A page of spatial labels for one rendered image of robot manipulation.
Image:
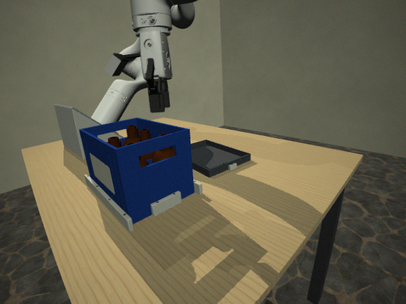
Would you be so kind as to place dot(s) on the brown bottle with red base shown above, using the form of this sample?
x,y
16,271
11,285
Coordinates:
x,y
145,135

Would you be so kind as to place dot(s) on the dark blue crate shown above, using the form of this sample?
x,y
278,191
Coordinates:
x,y
117,170

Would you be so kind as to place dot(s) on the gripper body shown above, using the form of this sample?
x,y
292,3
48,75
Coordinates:
x,y
159,51

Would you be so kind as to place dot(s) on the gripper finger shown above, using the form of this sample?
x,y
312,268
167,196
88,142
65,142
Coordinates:
x,y
165,93
156,99

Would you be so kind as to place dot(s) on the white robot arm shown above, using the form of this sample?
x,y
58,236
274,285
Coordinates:
x,y
146,14

